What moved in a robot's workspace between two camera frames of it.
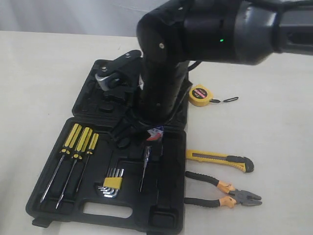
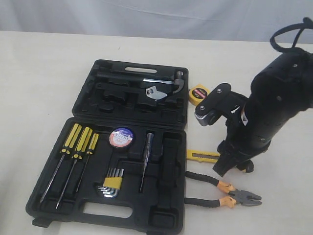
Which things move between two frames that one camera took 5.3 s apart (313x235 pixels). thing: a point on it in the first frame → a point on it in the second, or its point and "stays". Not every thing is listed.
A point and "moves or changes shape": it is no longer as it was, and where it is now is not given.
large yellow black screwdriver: x=70 y=143 stays
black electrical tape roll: x=156 y=133 → x=121 y=137
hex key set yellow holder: x=112 y=183 stays
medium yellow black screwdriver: x=80 y=148 stays
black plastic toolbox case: x=88 y=179 stays
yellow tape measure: x=202 y=95 moves or changes shape
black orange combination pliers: x=237 y=196 stays
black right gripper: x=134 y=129 → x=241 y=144
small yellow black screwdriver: x=90 y=152 stays
